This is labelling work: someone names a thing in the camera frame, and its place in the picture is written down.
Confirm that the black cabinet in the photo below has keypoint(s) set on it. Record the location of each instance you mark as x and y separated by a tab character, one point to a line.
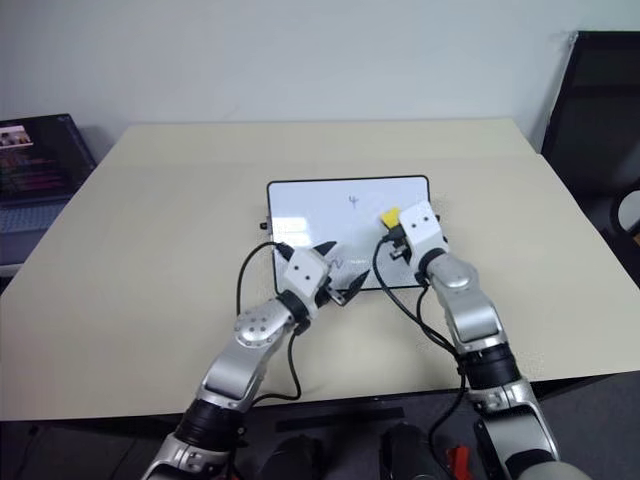
595	115

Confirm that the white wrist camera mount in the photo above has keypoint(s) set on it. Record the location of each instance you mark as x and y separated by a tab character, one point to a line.
305	272
424	227

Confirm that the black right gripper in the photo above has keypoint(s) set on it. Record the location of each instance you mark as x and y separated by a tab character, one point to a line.
400	247

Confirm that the small red object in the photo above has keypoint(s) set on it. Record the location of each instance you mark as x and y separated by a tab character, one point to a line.
459	462

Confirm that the dark rounded shape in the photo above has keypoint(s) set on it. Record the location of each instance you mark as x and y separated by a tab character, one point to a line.
407	452

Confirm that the black office chair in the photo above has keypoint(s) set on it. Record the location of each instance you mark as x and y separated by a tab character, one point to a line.
625	215

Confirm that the open laptop with dark screen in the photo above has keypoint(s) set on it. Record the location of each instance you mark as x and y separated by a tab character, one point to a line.
35	165

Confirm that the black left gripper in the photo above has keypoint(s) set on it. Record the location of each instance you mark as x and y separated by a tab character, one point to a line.
334	295

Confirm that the white whiteboard with black frame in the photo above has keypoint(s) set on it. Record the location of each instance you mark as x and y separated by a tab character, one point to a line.
320	210

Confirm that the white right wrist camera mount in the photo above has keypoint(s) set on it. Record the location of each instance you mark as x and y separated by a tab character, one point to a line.
424	227

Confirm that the yellow whiteboard eraser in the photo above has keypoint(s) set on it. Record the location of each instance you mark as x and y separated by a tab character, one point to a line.
390	215

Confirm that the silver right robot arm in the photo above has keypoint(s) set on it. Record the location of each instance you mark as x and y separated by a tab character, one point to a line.
475	320

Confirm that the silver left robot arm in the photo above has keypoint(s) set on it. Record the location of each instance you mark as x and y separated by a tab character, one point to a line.
250	340

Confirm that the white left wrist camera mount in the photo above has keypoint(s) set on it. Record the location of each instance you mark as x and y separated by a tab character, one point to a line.
305	272

